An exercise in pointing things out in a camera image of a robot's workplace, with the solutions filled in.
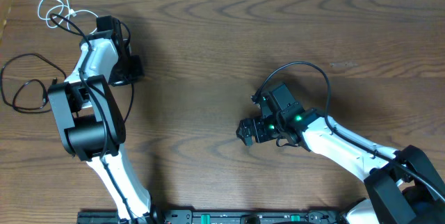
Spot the white usb cable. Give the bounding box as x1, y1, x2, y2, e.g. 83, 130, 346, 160
37, 0, 99, 35

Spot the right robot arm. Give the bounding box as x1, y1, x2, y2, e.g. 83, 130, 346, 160
236, 83, 444, 223

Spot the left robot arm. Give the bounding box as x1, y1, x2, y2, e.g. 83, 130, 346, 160
48, 16, 158, 223

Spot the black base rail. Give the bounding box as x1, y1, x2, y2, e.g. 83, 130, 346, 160
76, 209, 347, 224

